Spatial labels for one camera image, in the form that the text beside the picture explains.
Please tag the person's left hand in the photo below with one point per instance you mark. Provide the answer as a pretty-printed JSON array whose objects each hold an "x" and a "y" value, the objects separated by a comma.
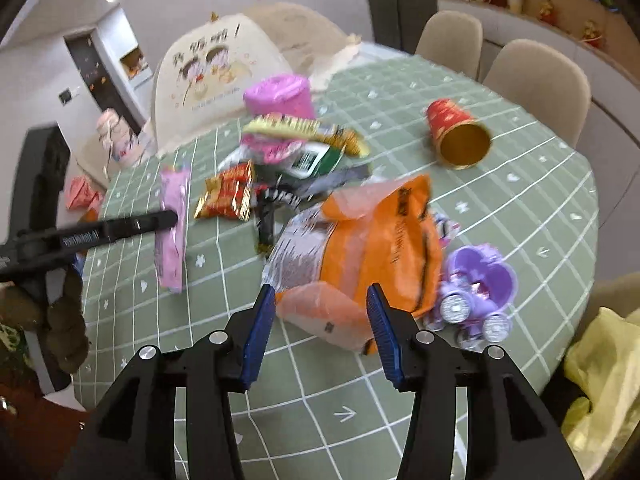
[{"x": 67, "y": 330}]

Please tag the red paper cup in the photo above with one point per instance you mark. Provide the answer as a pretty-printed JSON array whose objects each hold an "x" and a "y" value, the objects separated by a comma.
[{"x": 450, "y": 120}]

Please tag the orange snack bag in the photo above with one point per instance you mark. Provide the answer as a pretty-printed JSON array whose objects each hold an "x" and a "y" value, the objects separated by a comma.
[{"x": 380, "y": 250}]

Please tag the green checked tablecloth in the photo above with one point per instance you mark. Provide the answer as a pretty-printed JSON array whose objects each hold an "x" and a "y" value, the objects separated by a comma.
[{"x": 500, "y": 200}]

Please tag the black stick wrapper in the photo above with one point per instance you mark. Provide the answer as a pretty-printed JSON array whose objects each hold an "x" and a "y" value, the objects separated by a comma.
[{"x": 265, "y": 220}]

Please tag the pink mini bin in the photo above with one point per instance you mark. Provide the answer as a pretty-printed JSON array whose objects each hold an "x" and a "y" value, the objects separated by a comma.
[{"x": 277, "y": 92}]

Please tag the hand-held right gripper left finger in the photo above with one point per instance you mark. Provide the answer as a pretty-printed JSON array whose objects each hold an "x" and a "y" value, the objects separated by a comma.
[{"x": 257, "y": 330}]

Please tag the green white milk carton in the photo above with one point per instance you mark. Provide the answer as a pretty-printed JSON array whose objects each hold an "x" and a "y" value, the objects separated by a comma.
[{"x": 312, "y": 160}]

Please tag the small red gold figurine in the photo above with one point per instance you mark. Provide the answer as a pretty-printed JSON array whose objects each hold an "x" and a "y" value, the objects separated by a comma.
[
  {"x": 547, "y": 10},
  {"x": 592, "y": 34}
]

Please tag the dark red clothing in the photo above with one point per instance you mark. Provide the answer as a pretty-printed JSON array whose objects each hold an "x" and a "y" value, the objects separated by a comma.
[{"x": 35, "y": 425}]

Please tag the plain beige food cover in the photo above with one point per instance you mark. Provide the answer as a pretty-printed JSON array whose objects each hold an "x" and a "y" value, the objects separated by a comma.
[{"x": 300, "y": 25}]

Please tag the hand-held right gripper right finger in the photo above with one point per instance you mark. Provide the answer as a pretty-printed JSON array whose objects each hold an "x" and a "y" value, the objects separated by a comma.
[{"x": 382, "y": 330}]

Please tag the pink white snack packet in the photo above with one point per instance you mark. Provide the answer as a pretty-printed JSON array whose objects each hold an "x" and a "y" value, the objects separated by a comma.
[{"x": 272, "y": 151}]

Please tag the purple heart-shaped bowl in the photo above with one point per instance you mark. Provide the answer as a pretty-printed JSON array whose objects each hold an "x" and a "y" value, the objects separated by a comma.
[{"x": 480, "y": 270}]

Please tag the yellow plastic bag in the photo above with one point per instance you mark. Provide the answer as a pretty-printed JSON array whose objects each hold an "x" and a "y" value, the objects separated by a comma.
[{"x": 605, "y": 360}]

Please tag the red snack packet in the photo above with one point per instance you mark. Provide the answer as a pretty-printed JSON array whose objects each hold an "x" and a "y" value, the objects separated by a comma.
[{"x": 227, "y": 195}]

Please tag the long pink wrapper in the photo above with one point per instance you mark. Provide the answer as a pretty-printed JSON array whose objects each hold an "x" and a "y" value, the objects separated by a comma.
[{"x": 172, "y": 260}]

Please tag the black silver wrapper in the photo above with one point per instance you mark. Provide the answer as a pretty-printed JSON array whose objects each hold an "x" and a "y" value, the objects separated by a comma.
[{"x": 340, "y": 180}]

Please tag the orange box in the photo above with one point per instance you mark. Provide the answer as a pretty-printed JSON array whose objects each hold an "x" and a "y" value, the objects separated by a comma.
[{"x": 90, "y": 215}]

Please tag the dark door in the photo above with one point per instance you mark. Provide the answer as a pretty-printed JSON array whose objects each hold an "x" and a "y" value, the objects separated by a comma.
[{"x": 95, "y": 80}]

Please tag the wall switch panel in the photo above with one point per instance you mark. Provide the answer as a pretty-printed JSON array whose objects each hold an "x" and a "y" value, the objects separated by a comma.
[{"x": 65, "y": 96}]

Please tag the yellow pink snack packet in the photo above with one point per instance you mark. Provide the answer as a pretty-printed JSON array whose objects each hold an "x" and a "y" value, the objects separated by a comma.
[{"x": 280, "y": 127}]

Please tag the pink white printed bag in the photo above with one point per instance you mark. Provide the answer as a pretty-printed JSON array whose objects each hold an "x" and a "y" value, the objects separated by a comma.
[{"x": 122, "y": 137}]

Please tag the gold black snack packet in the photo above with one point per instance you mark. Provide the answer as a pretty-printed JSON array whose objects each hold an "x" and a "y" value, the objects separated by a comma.
[{"x": 345, "y": 142}]

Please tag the beige dining chair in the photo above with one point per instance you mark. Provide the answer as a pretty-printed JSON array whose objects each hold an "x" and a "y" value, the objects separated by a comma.
[
  {"x": 90, "y": 157},
  {"x": 617, "y": 292},
  {"x": 450, "y": 40},
  {"x": 540, "y": 90}
]

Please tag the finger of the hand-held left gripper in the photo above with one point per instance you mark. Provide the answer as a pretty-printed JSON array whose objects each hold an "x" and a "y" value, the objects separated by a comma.
[{"x": 125, "y": 226}]

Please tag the pink paper bag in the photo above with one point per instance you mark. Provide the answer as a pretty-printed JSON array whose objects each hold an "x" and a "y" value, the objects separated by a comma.
[{"x": 82, "y": 194}]

